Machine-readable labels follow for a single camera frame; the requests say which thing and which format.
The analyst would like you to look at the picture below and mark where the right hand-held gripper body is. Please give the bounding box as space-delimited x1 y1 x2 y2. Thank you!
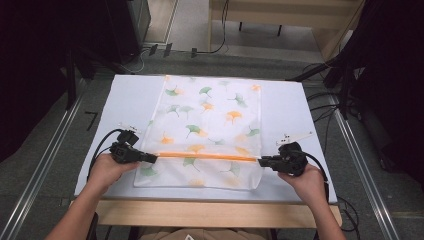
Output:
275 130 314 177

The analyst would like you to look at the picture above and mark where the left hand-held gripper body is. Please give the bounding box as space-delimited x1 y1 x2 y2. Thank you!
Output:
109 121 148 165

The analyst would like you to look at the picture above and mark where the white leaf print pillowcase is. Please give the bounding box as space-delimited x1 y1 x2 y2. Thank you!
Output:
133 75 265 191

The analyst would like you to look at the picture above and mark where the person's left hand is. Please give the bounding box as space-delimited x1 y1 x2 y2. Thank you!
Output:
87 153 141 195

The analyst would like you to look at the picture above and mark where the person's right hand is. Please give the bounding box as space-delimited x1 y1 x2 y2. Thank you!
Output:
277 163 330 208

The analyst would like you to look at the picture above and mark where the black curtain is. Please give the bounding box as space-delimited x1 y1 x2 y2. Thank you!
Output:
0 0 141 164
328 0 424 183

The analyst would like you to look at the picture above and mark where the light wooden bench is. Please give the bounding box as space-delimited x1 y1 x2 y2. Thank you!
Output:
208 0 366 63

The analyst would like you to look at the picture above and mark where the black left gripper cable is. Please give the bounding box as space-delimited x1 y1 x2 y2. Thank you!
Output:
87 128 125 183

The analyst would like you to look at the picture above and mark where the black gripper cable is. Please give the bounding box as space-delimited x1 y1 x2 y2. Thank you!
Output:
301 150 331 202
87 128 125 183

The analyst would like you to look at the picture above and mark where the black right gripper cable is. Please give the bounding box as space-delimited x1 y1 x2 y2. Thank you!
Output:
301 150 331 202

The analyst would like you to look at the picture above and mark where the bundle of black floor cables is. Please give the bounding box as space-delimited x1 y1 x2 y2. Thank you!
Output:
301 62 343 154

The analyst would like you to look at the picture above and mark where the metal floor rail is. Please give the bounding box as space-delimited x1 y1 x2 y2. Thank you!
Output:
0 84 88 240
328 93 401 240

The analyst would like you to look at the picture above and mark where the black floor cable with plug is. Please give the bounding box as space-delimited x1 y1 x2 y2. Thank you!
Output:
190 0 231 58

